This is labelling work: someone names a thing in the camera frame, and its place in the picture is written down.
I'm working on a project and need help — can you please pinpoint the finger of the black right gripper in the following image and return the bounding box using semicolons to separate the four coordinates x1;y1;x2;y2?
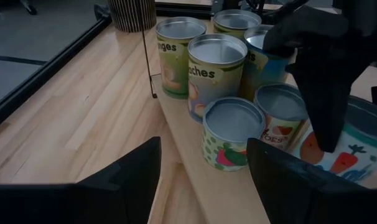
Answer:
262;5;350;58
286;46;373;154

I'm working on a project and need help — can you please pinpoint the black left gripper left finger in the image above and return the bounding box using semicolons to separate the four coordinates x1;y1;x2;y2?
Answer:
0;136;162;224

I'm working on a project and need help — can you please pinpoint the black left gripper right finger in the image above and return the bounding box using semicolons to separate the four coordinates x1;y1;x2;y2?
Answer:
246;138;377;224

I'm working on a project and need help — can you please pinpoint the mixed vegetables can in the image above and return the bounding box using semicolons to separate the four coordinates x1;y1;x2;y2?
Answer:
289;95;377;189

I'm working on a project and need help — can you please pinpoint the yellow green peaches can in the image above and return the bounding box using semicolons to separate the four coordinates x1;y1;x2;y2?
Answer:
187;33;248;124

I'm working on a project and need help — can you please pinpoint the green oranges can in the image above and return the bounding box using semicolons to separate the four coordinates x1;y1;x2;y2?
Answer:
155;16;207;100

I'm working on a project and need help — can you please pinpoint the wooden shelf board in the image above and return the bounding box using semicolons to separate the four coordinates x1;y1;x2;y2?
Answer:
151;62;377;224

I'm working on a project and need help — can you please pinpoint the small tomatoes can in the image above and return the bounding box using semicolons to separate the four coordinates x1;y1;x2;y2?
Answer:
253;83;310;152

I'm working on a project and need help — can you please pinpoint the blue can yellow label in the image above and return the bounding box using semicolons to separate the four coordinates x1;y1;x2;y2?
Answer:
238;24;298;102

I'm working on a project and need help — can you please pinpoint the green dotted strawberry can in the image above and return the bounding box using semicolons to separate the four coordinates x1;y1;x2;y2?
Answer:
201;96;266;172

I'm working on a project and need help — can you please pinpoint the striped cylinder bin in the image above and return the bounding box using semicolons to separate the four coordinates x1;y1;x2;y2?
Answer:
106;0;157;33

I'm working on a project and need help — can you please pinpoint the black chair base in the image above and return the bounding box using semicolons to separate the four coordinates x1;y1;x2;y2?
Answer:
0;0;39;16

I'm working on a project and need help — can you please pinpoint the black table edge rail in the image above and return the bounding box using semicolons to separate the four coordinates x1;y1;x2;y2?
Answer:
0;15;112;131

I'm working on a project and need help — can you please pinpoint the black wire shelf leg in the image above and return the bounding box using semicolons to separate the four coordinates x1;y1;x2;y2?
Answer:
141;29;158;100

